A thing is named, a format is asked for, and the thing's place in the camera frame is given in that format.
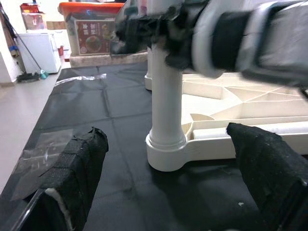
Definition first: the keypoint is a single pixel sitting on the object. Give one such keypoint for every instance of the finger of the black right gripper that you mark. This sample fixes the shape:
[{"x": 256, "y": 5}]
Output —
[{"x": 137, "y": 31}]

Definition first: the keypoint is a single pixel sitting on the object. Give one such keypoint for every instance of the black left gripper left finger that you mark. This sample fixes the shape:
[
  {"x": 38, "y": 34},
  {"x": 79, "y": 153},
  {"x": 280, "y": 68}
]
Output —
[{"x": 72, "y": 180}]

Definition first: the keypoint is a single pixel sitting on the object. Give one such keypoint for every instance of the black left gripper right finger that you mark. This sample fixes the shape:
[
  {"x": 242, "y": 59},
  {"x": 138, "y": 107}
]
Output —
[{"x": 272, "y": 168}]

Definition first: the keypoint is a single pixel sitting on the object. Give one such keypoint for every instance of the white plastic children table top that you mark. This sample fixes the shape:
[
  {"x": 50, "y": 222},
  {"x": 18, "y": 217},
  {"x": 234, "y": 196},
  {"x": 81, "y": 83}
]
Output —
[{"x": 216, "y": 149}]

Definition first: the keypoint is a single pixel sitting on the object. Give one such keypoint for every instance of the black bag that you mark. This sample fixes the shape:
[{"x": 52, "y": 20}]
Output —
[{"x": 118, "y": 49}]

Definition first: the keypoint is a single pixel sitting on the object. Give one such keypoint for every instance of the clear plastic wrap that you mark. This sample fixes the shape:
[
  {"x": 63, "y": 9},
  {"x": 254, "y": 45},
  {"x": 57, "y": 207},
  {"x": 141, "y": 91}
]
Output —
[
  {"x": 81, "y": 78},
  {"x": 43, "y": 156}
]

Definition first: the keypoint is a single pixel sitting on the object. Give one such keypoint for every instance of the beige patterned cloth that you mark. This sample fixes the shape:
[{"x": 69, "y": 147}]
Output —
[{"x": 108, "y": 59}]

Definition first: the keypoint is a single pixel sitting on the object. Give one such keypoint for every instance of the orange lid storage box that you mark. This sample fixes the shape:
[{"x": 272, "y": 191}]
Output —
[{"x": 93, "y": 36}]

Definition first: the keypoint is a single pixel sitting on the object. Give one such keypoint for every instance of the white household appliance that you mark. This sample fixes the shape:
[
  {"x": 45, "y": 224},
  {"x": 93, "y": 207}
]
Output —
[{"x": 38, "y": 53}]

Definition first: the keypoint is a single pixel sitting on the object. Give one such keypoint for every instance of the brown cardboard box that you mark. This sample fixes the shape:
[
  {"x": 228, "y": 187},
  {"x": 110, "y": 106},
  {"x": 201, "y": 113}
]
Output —
[{"x": 33, "y": 20}]

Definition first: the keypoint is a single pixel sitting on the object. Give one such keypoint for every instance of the black floor mop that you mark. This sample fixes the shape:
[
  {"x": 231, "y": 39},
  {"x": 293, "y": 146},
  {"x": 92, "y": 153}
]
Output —
[{"x": 31, "y": 77}]

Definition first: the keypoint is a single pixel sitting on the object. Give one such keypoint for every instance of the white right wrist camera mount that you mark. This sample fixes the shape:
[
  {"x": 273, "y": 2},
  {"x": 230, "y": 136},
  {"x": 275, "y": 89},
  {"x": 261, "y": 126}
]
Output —
[{"x": 202, "y": 55}]

